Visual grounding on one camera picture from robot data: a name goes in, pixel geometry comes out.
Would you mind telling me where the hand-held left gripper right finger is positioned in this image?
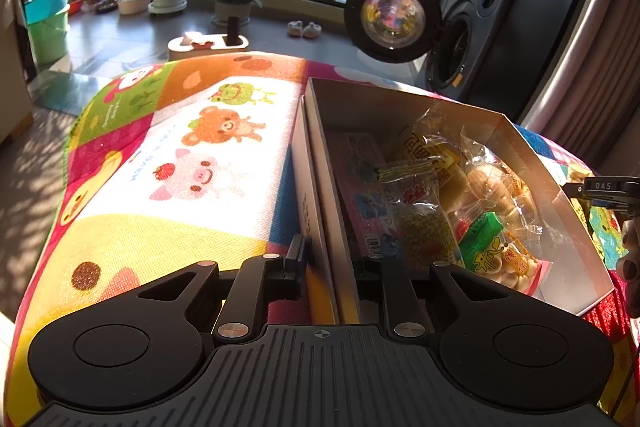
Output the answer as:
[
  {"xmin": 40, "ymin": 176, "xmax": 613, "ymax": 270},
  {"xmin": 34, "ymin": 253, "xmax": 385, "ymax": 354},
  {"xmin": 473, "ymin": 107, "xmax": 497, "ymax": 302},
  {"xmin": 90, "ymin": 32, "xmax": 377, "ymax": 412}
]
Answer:
[{"xmin": 352, "ymin": 257, "xmax": 506, "ymax": 339}]

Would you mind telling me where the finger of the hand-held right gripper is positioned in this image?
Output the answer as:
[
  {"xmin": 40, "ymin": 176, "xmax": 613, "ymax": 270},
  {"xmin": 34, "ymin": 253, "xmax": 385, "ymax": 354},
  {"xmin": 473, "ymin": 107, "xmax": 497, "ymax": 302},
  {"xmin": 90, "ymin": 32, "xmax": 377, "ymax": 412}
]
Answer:
[{"xmin": 566, "ymin": 176, "xmax": 640, "ymax": 214}]

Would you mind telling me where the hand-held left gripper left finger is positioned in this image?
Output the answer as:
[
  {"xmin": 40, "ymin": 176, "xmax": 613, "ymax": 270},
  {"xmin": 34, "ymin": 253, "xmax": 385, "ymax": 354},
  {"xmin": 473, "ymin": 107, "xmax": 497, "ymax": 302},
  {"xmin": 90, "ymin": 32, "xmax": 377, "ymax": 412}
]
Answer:
[{"xmin": 135, "ymin": 234, "xmax": 308, "ymax": 343}]

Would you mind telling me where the white cardboard box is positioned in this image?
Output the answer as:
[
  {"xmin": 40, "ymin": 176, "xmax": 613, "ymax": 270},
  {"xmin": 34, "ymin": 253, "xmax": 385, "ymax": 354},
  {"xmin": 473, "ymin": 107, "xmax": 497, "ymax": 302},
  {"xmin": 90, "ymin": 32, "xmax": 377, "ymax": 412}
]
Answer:
[{"xmin": 291, "ymin": 77, "xmax": 615, "ymax": 326}]

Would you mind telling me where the long bagged bread stick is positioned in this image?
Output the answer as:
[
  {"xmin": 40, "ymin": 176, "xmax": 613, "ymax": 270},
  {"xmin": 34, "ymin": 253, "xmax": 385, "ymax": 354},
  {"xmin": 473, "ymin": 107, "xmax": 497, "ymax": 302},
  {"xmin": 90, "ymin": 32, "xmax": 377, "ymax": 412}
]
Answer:
[{"xmin": 375, "ymin": 159, "xmax": 464, "ymax": 271}]

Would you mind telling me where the green snack packet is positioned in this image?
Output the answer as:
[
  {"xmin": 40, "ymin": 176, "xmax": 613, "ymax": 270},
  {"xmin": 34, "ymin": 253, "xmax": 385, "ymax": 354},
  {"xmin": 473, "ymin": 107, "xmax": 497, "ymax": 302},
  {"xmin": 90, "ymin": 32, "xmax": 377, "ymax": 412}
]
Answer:
[{"xmin": 457, "ymin": 212, "xmax": 504, "ymax": 271}]

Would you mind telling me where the yellow label bun packet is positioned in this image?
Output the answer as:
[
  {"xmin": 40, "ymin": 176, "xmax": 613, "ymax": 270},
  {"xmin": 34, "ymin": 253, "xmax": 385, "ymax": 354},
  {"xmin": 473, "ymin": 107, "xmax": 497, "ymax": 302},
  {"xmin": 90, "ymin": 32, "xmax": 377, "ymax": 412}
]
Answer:
[{"xmin": 460, "ymin": 127, "xmax": 544, "ymax": 239}]

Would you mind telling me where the red edged biscuit bag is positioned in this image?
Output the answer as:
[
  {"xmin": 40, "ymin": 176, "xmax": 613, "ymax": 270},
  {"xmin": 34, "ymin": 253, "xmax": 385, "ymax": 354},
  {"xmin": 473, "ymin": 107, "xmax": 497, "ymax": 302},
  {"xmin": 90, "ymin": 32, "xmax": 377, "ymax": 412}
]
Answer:
[{"xmin": 495, "ymin": 232, "xmax": 554, "ymax": 299}]

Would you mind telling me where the pink cartoon snack packet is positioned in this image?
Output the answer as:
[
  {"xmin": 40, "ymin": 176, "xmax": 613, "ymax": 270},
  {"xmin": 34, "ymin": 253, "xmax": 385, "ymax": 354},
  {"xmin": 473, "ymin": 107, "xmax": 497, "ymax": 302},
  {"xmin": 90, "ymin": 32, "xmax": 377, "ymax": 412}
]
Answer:
[{"xmin": 327, "ymin": 132, "xmax": 402, "ymax": 269}]

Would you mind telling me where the person's right hand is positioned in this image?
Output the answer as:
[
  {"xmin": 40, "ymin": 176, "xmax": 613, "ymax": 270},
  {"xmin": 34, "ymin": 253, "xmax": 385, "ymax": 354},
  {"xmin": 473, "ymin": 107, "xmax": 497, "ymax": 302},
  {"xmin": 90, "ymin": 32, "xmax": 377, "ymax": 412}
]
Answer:
[{"xmin": 616, "ymin": 218, "xmax": 640, "ymax": 319}]

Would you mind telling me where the colourful cartoon play mat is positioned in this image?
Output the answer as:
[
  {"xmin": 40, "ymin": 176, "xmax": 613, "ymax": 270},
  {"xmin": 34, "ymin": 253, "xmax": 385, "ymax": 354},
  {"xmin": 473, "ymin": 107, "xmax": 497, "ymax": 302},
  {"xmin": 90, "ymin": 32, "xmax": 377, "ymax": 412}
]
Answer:
[{"xmin": 5, "ymin": 52, "xmax": 640, "ymax": 427}]

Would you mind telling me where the dark washing machine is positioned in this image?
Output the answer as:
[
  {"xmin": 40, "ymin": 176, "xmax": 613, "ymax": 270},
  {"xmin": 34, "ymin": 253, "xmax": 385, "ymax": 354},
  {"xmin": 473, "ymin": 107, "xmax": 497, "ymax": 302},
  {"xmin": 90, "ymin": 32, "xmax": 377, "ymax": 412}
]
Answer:
[{"xmin": 425, "ymin": 0, "xmax": 524, "ymax": 100}]

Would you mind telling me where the white tissue box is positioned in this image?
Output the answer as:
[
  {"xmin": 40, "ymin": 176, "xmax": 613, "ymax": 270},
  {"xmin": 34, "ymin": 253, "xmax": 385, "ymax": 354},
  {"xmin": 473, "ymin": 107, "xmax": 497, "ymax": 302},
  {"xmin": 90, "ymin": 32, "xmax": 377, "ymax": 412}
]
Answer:
[{"xmin": 167, "ymin": 17, "xmax": 250, "ymax": 62}]

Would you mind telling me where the pair of beige slippers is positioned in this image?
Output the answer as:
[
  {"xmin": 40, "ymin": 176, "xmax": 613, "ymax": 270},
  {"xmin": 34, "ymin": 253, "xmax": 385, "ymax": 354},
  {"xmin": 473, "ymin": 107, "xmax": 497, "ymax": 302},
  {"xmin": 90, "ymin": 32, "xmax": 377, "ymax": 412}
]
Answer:
[{"xmin": 287, "ymin": 21, "xmax": 322, "ymax": 40}]

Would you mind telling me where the round washing machine door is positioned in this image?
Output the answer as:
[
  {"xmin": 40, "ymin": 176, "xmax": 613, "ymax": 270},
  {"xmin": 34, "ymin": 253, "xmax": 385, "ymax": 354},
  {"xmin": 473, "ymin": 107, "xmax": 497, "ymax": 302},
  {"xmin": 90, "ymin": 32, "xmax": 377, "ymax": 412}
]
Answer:
[{"xmin": 344, "ymin": 0, "xmax": 444, "ymax": 63}]

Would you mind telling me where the oval white planter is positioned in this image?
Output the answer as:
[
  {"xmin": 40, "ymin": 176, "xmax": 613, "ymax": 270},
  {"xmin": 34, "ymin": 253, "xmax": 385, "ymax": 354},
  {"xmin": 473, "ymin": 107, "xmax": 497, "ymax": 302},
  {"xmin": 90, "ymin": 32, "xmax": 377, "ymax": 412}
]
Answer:
[{"xmin": 115, "ymin": 0, "xmax": 154, "ymax": 16}]

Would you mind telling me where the chair with white cloth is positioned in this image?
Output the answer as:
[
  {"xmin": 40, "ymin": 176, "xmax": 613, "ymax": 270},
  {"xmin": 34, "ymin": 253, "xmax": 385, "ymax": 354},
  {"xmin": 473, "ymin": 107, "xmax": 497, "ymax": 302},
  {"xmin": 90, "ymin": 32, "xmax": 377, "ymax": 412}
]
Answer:
[{"xmin": 0, "ymin": 0, "xmax": 35, "ymax": 144}]

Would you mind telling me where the green plastic basin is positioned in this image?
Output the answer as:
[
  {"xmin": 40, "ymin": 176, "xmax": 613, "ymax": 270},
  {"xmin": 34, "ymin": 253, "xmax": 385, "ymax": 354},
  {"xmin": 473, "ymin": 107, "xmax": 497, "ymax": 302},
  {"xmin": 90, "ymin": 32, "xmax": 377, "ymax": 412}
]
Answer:
[{"xmin": 24, "ymin": 0, "xmax": 71, "ymax": 66}]

